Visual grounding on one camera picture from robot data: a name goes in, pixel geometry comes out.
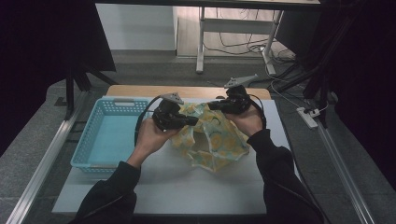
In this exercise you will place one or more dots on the white desk frame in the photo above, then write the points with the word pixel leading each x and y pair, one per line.
pixel 236 25

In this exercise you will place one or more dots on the black tripod stand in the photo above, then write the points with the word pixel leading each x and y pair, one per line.
pixel 70 93

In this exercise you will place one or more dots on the white power strip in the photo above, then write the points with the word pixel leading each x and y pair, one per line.
pixel 306 118

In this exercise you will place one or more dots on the person's right hand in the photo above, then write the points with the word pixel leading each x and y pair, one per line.
pixel 249 121

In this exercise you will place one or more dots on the person's left hand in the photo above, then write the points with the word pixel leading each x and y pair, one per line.
pixel 152 138

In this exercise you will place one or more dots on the black metal stand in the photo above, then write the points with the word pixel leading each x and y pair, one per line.
pixel 323 93

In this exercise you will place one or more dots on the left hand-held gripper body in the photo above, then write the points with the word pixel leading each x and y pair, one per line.
pixel 169 116

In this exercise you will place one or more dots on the blue plastic basket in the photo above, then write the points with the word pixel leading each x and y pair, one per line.
pixel 102 133

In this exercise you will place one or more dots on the white table board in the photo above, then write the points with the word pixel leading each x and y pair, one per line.
pixel 186 193

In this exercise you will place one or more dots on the black curtain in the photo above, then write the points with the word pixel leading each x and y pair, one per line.
pixel 367 77
pixel 31 62

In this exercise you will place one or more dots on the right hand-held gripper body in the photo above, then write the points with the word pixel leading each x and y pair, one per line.
pixel 238 101

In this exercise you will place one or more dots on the fruit print cloth bag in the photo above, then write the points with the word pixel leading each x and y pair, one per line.
pixel 218 140

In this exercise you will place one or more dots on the aluminium rail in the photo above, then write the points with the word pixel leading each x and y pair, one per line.
pixel 345 177
pixel 40 177

